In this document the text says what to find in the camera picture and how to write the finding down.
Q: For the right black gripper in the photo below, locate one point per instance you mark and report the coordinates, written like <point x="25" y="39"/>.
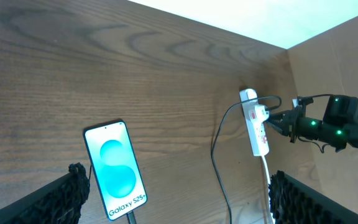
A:
<point x="285" y="122"/>

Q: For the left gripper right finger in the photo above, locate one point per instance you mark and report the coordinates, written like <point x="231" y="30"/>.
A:
<point x="293" y="202"/>

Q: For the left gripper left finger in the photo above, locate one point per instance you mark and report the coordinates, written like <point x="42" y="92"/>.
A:
<point x="57" y="202"/>

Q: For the blue Samsung Galaxy smartphone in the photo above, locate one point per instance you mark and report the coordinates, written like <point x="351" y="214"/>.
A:
<point x="115" y="169"/>

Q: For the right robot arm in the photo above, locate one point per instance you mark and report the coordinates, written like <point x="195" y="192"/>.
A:
<point x="338" y="128"/>

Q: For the white USB charger plug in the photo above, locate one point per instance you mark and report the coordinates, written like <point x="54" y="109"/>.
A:
<point x="248" y="97"/>

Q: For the white power strip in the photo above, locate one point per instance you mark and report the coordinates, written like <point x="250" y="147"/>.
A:
<point x="255" y="116"/>

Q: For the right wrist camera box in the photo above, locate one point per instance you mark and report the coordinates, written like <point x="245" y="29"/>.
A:
<point x="298" y="102"/>

